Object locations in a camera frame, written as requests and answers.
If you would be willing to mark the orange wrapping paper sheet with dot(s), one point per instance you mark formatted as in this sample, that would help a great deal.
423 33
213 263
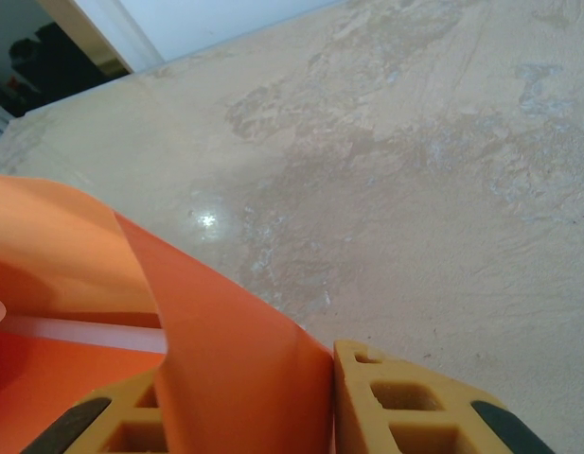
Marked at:
225 354

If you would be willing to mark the tan wooden door jamb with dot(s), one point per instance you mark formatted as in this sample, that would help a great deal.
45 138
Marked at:
85 33

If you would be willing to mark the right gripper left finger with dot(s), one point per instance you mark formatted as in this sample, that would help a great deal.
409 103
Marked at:
111 416

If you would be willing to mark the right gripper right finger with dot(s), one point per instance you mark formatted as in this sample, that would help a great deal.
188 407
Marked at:
358 416

